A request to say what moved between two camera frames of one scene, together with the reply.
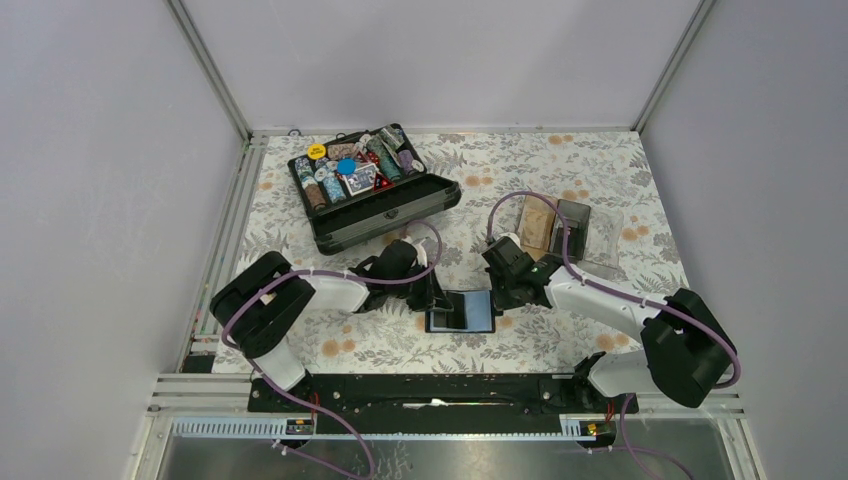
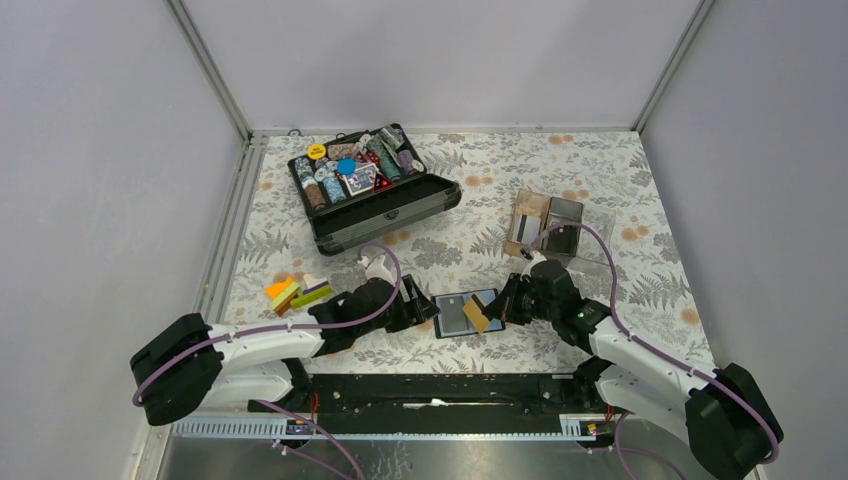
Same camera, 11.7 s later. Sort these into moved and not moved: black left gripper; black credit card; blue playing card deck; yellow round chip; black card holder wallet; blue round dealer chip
Moved: black left gripper; black card holder wallet
Not moved: black credit card; blue round dealer chip; blue playing card deck; yellow round chip
